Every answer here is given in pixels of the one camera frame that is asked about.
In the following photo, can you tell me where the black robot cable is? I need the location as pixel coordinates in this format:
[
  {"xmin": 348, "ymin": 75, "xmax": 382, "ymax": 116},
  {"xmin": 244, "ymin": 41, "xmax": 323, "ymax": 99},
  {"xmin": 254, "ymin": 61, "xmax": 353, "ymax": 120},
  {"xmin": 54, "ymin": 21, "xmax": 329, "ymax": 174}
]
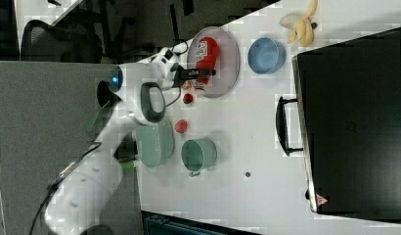
[{"xmin": 163, "ymin": 86, "xmax": 183, "ymax": 109}]

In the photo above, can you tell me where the black office chair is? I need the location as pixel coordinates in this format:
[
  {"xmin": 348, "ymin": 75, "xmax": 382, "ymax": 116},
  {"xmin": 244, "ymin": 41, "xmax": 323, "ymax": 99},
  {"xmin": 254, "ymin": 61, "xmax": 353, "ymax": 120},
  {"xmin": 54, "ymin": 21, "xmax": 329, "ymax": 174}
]
[{"xmin": 20, "ymin": 20, "xmax": 103, "ymax": 64}]

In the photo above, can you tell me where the green bowl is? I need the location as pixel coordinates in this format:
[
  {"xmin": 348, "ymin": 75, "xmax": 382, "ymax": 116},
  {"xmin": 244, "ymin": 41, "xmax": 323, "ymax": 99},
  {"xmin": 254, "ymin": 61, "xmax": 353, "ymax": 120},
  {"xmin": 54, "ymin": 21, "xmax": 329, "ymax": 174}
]
[{"xmin": 135, "ymin": 118, "xmax": 175, "ymax": 168}]

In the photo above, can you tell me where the green cup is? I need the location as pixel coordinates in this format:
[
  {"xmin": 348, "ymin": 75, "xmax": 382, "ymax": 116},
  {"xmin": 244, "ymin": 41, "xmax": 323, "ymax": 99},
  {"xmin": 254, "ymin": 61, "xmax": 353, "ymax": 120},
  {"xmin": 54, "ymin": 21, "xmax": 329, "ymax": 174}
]
[{"xmin": 181, "ymin": 137, "xmax": 217, "ymax": 177}]

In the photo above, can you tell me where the plush banana toy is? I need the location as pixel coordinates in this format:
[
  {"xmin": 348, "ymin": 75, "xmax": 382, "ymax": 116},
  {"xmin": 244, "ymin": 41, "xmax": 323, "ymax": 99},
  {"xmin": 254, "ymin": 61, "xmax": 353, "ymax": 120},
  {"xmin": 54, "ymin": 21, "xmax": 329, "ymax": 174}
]
[{"xmin": 280, "ymin": 0, "xmax": 318, "ymax": 47}]

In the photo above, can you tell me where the orange slice toy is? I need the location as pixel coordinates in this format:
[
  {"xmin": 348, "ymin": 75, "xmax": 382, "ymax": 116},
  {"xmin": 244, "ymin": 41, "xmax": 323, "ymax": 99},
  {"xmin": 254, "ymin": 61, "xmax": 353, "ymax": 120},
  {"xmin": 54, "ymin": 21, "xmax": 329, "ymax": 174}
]
[{"xmin": 181, "ymin": 81, "xmax": 193, "ymax": 90}]

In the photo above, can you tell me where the red tomato toy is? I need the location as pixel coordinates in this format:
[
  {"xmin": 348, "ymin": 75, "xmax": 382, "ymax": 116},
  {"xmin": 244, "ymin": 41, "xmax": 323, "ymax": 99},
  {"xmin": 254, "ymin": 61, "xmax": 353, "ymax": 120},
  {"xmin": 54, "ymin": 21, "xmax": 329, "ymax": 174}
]
[{"xmin": 174, "ymin": 119, "xmax": 188, "ymax": 133}]

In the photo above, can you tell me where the black toaster oven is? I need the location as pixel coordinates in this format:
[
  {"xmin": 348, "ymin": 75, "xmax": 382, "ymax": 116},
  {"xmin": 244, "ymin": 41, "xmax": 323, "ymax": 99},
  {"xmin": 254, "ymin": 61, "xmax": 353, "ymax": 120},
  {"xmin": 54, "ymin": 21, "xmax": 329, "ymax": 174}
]
[{"xmin": 292, "ymin": 27, "xmax": 401, "ymax": 224}]

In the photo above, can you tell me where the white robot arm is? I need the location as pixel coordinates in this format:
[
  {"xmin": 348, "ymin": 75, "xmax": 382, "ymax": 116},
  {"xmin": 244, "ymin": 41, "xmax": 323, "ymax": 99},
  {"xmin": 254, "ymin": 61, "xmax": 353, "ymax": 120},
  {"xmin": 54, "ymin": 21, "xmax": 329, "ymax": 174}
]
[{"xmin": 43, "ymin": 48, "xmax": 216, "ymax": 235}]

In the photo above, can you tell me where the blue bowl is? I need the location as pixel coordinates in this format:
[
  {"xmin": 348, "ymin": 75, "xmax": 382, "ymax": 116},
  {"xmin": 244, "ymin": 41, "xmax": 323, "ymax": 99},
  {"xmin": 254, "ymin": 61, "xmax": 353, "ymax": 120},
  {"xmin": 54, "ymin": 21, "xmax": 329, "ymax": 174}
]
[{"xmin": 247, "ymin": 37, "xmax": 286, "ymax": 74}]

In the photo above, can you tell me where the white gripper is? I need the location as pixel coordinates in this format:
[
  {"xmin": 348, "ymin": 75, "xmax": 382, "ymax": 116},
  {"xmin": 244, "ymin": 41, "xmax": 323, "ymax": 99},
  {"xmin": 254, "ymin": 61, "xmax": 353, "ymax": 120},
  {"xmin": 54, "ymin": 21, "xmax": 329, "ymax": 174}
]
[{"xmin": 148, "ymin": 47, "xmax": 216, "ymax": 90}]

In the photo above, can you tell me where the red strawberry toy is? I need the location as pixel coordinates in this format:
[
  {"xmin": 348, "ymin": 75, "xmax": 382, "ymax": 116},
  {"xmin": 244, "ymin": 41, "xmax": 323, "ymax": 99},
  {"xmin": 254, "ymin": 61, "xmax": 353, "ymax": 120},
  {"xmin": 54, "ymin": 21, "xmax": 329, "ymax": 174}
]
[{"xmin": 183, "ymin": 93, "xmax": 194, "ymax": 104}]

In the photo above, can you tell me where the grey round plate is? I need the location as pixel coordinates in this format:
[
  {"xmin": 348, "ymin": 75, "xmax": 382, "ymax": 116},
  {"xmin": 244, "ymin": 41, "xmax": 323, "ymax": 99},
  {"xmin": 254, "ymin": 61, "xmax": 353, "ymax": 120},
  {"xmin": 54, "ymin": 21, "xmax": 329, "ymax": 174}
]
[{"xmin": 187, "ymin": 26, "xmax": 241, "ymax": 98}]

